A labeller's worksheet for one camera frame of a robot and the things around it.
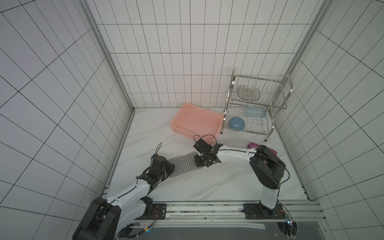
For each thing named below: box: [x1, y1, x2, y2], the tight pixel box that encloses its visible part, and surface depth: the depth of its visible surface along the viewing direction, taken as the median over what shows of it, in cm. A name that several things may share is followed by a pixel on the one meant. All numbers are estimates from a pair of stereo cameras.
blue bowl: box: [228, 116, 245, 131], surface depth 103 cm
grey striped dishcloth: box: [167, 151, 202, 178], surface depth 87 cm
